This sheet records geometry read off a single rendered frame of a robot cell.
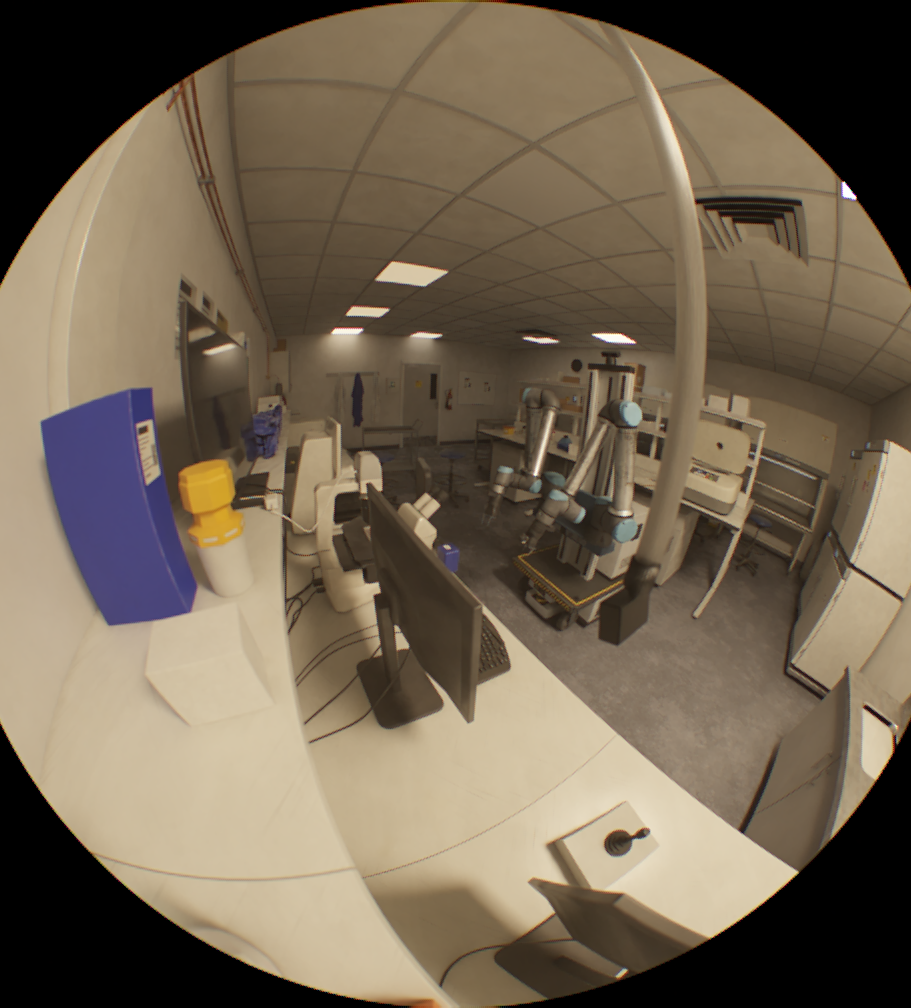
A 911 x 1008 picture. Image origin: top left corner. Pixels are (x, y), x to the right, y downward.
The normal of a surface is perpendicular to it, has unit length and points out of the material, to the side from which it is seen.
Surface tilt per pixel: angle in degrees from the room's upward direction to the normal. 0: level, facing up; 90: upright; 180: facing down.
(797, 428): 81
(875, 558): 90
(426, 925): 0
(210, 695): 90
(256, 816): 0
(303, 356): 90
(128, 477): 90
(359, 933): 0
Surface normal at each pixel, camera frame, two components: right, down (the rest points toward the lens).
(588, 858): 0.21, -0.92
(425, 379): 0.49, 0.36
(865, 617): -0.87, 0.15
